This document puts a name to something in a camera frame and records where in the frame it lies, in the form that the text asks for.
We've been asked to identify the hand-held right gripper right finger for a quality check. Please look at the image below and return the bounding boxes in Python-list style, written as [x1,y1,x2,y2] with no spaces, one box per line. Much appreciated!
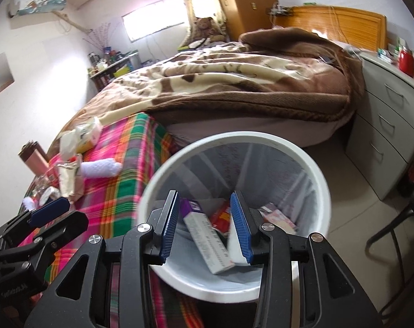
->
[230,191,382,328]

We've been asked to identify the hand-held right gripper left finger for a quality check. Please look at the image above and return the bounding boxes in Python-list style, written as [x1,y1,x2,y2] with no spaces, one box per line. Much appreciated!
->
[24,190,179,328]

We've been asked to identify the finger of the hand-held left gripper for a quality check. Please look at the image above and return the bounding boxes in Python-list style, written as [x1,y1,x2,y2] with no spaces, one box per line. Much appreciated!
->
[0,211,89,271]
[0,196,71,243]

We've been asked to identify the red drink can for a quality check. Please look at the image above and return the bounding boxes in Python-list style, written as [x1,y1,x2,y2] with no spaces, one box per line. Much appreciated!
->
[209,202,233,237]

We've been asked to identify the clear plastic bottle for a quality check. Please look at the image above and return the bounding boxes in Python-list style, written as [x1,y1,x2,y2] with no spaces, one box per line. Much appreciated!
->
[31,174,59,195]

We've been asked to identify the white pink carton box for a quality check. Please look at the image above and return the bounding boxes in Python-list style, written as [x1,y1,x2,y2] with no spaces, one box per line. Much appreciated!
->
[258,203,298,235]

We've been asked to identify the long purple white box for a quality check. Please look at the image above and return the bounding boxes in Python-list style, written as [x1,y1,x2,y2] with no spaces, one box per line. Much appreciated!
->
[180,198,235,274]

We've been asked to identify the white trash bin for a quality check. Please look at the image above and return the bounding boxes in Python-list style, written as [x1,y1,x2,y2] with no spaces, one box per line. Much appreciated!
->
[138,131,331,304]

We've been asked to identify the pink mug with brown lid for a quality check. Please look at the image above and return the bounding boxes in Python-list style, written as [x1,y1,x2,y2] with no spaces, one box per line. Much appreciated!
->
[18,140,50,175]

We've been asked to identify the pink green plaid cloth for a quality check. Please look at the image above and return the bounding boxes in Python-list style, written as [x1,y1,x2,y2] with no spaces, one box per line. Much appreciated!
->
[17,112,208,328]

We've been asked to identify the white yellow tissue pack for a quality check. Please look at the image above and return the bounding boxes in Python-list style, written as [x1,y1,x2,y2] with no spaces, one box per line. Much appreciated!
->
[59,116,103,155]

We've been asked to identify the bed mattress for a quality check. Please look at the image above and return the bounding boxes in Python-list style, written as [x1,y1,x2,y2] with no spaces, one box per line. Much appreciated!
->
[166,109,358,148]

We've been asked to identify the brown patterned blanket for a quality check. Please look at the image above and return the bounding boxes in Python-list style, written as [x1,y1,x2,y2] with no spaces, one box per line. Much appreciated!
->
[48,27,365,151]

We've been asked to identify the shelf with bottles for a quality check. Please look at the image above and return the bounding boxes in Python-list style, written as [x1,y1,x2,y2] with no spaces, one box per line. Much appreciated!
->
[87,49,141,91]

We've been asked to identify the dark grey chair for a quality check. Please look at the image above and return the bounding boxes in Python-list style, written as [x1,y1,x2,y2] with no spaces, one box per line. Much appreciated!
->
[366,174,414,317]

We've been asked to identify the grey drawer nightstand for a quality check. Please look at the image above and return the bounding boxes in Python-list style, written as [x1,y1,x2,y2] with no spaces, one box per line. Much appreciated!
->
[345,51,414,201]

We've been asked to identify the dry branches in vase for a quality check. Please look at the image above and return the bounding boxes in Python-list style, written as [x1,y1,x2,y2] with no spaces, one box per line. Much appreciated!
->
[82,22,120,51]

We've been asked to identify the air conditioner pipe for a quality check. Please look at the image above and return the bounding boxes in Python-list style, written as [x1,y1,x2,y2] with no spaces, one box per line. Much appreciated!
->
[53,10,91,34]

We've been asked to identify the brown teddy bear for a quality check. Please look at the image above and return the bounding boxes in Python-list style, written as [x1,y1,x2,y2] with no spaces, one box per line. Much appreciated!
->
[193,16,226,43]

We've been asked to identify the covered air conditioner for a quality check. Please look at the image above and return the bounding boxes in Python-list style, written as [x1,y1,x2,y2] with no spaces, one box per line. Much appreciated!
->
[7,0,67,17]

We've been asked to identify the window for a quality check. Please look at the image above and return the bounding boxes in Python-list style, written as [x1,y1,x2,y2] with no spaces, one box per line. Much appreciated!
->
[121,0,189,42]

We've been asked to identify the wooden wardrobe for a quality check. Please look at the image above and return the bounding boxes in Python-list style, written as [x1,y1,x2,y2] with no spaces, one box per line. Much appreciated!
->
[209,0,279,40]

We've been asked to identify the patterned curtain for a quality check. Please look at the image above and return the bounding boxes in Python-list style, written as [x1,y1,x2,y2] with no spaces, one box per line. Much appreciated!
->
[174,0,228,43]

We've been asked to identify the wooden headboard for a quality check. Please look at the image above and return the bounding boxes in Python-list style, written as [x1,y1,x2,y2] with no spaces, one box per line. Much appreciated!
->
[273,5,388,52]

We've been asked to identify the printed boxes on nightstand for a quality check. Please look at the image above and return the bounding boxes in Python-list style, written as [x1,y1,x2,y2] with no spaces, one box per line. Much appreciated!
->
[378,37,410,64]

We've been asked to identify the red jar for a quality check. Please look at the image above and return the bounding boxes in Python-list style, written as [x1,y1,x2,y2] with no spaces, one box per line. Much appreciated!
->
[398,48,414,77]

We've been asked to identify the wall rack with power strip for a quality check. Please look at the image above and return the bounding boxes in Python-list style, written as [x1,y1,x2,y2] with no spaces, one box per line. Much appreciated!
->
[269,3,294,17]

